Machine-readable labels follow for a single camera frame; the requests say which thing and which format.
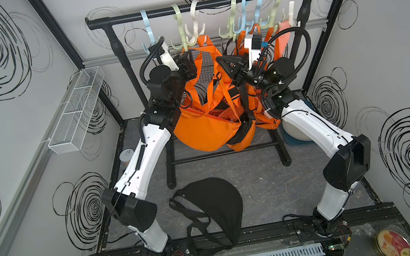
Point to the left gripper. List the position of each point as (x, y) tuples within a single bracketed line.
[(187, 72)]

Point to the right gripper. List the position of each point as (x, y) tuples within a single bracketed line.
[(241, 75)]

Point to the orange sling bag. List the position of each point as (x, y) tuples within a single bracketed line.
[(256, 30)]

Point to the orange crossbody bag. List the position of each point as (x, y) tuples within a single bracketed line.
[(207, 133)]

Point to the pink sling bag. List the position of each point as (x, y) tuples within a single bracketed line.
[(283, 39)]

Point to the orange drawstring bag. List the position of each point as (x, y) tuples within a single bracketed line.
[(245, 142)]

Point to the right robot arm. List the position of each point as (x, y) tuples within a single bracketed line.
[(349, 154)]

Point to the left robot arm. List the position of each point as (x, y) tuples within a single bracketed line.
[(166, 77)]

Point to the light green hook left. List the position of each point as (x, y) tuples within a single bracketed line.
[(184, 44)]

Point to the light green hook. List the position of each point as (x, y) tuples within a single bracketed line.
[(184, 44), (269, 23), (230, 34)]

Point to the light green hook middle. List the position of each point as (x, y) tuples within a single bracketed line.
[(230, 34)]

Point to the light blue hook middle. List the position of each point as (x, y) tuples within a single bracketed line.
[(243, 20)]

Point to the light blue hook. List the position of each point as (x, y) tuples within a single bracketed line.
[(148, 29), (257, 10), (243, 20)]

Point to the white hook middle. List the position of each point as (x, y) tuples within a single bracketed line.
[(196, 32)]

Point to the white hook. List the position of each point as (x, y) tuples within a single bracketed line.
[(291, 11), (196, 32)]

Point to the light blue hook right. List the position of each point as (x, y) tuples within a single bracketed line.
[(257, 10)]

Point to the light blue hook leftmost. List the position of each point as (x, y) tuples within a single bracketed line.
[(148, 29)]

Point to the white hook rightmost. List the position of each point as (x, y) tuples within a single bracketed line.
[(291, 11)]

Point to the light green hook right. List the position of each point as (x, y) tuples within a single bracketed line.
[(269, 23)]

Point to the grey round plate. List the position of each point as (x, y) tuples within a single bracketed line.
[(294, 133)]

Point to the teal tray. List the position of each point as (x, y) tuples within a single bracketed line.
[(301, 124)]

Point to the black garment rack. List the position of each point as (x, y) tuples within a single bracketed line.
[(119, 54)]

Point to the orange and black backpack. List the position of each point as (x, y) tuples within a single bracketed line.
[(207, 200)]

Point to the round printed tin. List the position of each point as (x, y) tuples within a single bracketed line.
[(391, 243)]

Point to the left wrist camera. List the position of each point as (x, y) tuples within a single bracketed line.
[(163, 56)]

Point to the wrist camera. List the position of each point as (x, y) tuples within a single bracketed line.
[(163, 56), (254, 44)]

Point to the black wire basket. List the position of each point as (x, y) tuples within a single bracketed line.
[(207, 71)]

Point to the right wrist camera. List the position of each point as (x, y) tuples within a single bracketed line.
[(254, 44)]

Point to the white mesh wall shelf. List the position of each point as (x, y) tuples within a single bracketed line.
[(81, 114)]

